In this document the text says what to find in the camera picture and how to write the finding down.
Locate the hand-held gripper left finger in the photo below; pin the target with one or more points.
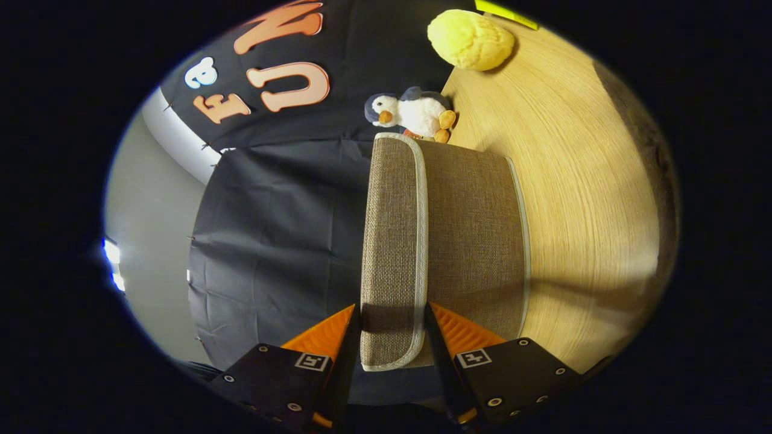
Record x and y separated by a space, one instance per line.
347 361

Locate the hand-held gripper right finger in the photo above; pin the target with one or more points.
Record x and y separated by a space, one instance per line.
443 361

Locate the brown fabric storage box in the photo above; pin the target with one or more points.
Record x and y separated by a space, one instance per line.
470 241

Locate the black backdrop cloth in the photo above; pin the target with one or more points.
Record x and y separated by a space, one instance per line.
283 229

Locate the penguin plush toy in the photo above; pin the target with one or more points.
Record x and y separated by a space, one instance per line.
416 114

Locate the ceiling light strip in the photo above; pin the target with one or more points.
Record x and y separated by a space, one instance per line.
112 253

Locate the yellow bun plush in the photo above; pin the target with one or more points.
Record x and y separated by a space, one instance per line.
470 39

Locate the yellow book with red circle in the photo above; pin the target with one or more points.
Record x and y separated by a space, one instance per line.
503 13

